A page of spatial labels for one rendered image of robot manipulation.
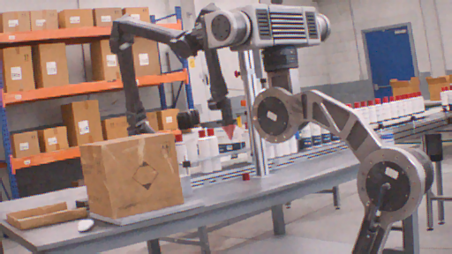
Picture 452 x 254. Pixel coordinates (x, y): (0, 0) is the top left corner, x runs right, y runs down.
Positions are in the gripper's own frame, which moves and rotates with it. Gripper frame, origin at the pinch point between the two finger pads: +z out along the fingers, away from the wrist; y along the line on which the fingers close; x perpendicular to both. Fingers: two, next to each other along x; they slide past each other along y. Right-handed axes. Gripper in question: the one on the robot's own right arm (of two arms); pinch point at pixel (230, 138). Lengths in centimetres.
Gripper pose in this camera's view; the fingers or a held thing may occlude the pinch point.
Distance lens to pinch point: 283.5
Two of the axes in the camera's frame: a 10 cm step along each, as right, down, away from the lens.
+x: 5.9, -0.3, -8.1
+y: -8.0, 1.5, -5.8
